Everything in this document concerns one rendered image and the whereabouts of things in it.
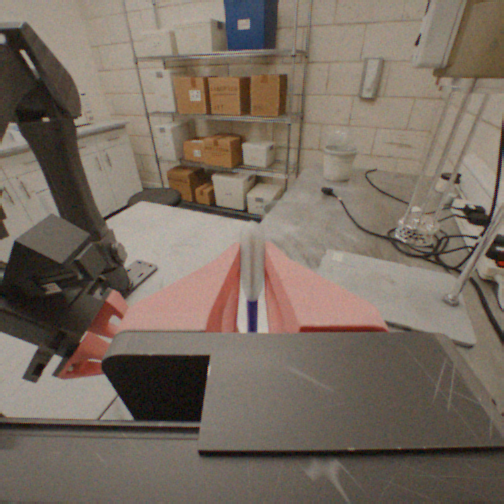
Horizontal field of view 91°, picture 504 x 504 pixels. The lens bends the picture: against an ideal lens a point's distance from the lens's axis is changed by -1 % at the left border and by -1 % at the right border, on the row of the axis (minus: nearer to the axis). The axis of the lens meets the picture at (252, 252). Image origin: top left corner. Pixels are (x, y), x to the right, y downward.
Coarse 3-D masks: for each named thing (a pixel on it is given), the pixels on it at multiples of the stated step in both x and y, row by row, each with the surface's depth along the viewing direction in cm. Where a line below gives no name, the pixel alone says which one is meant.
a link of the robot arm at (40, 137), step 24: (24, 96) 33; (48, 96) 34; (24, 120) 36; (72, 120) 39; (48, 144) 37; (72, 144) 39; (48, 168) 38; (72, 168) 39; (72, 192) 41; (72, 216) 42; (96, 216) 45; (96, 240) 45
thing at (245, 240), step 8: (248, 224) 11; (240, 232) 12; (248, 232) 11; (240, 240) 12; (248, 240) 11; (240, 248) 12; (248, 248) 11; (240, 256) 12; (248, 256) 12; (240, 264) 13; (248, 264) 12; (248, 272) 12; (248, 280) 13; (248, 288) 13
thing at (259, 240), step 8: (256, 224) 11; (256, 232) 11; (264, 232) 12; (256, 240) 11; (264, 240) 12; (256, 248) 11; (264, 248) 12; (256, 256) 12; (264, 256) 12; (256, 264) 12; (256, 272) 12; (256, 280) 13; (256, 288) 13
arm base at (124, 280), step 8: (136, 264) 63; (144, 264) 63; (152, 264) 63; (104, 272) 51; (112, 272) 51; (120, 272) 53; (128, 272) 61; (136, 272) 61; (144, 272) 61; (152, 272) 61; (112, 280) 52; (120, 280) 53; (128, 280) 56; (136, 280) 58; (144, 280) 59; (104, 288) 53; (112, 288) 53; (120, 288) 54; (128, 288) 56; (136, 288) 57; (96, 296) 54
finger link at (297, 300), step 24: (264, 264) 12; (288, 264) 9; (264, 288) 12; (288, 288) 7; (312, 288) 7; (336, 288) 7; (288, 312) 6; (312, 312) 5; (336, 312) 5; (360, 312) 5
